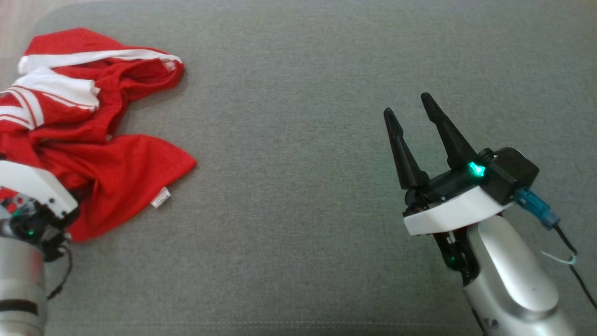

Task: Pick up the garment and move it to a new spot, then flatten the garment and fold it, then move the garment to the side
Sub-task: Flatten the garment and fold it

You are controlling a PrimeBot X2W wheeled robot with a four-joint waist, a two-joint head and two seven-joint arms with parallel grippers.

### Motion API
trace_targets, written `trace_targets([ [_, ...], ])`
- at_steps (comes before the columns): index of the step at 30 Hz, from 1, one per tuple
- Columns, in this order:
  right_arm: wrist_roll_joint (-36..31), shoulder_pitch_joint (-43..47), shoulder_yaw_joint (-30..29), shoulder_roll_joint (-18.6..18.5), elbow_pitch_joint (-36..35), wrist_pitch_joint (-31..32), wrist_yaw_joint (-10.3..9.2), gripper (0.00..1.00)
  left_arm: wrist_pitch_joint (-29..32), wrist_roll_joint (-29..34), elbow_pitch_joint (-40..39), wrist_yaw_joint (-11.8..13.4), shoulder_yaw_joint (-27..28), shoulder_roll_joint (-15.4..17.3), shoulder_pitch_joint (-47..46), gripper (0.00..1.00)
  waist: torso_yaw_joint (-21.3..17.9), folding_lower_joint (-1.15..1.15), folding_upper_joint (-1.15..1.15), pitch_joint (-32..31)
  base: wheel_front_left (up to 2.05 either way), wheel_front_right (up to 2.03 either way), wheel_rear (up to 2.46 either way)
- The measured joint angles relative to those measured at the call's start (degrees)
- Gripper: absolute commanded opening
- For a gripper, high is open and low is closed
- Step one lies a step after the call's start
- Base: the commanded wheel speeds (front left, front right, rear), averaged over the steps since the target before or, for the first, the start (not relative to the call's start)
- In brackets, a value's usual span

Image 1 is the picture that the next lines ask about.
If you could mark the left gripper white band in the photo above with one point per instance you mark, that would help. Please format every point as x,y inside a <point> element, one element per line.
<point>32,184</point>

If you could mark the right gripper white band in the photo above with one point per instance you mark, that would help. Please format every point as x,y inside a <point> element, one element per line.
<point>447,212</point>

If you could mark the red jersey with white sleeves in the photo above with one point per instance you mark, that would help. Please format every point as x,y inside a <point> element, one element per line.
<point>130,168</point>

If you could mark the red shorts with white stripe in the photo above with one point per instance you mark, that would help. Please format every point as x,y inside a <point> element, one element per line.
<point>70,42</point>

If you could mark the grey and yellow sofa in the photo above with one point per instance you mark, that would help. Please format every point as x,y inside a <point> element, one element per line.
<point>303,140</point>

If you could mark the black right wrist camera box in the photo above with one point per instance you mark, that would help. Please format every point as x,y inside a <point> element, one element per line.
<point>513,175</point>

